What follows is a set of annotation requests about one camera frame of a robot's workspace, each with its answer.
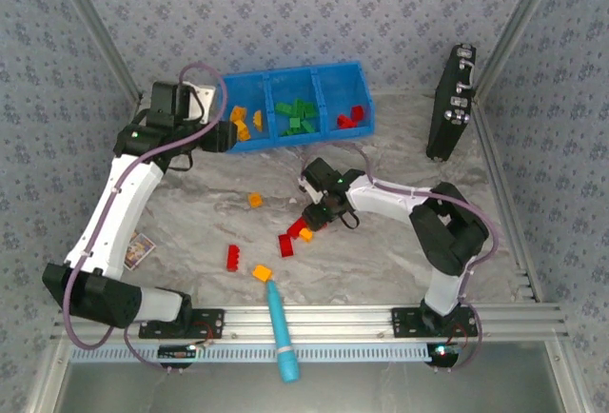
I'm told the small picture card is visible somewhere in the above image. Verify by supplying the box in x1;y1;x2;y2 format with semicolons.
124;233;157;270

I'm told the slotted grey cable duct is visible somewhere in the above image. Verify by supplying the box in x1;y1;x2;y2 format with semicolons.
69;342;446;364

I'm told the black briefcase with metal latches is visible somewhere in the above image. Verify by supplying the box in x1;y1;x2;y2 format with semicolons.
426;43;480;163

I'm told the aluminium frame post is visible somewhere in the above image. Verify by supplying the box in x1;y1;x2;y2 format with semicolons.
46;0;146;103
473;0;571;100

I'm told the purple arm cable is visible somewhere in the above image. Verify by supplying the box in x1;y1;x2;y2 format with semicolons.
61;63;228;375
300;141;501;374

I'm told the blue three-compartment plastic bin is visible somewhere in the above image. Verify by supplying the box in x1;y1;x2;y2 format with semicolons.
216;60;377;155

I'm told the light blue marker pen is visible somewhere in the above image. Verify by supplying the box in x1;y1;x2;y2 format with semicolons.
265;280;302;384

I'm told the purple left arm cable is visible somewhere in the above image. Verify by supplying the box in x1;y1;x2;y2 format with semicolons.
61;63;228;375

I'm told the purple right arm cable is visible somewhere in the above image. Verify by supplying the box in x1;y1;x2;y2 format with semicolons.
300;141;501;374

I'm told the aluminium mounting rail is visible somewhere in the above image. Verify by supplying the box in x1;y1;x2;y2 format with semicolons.
51;304;570;344

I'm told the grey metal panel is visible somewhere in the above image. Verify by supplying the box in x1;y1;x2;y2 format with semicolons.
59;360;565;413

